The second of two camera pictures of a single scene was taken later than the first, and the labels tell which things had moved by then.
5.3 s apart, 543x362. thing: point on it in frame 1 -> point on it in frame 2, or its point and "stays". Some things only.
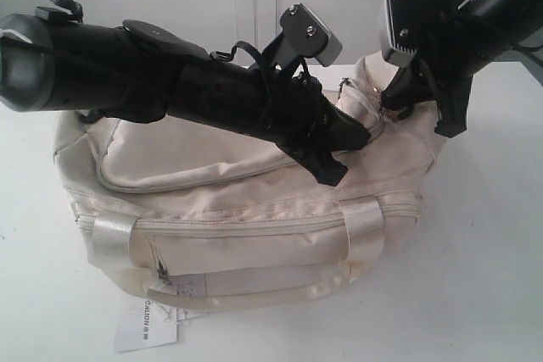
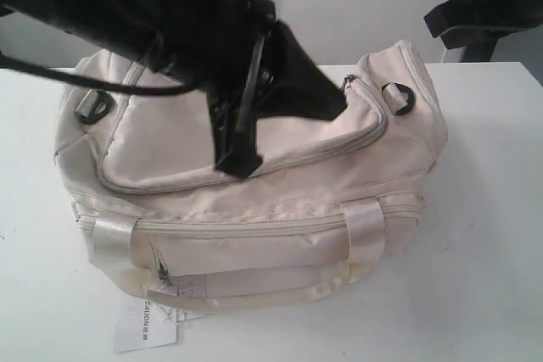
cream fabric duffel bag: x=189 y=220 stays
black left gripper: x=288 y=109 -> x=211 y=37
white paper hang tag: x=142 y=324 stays
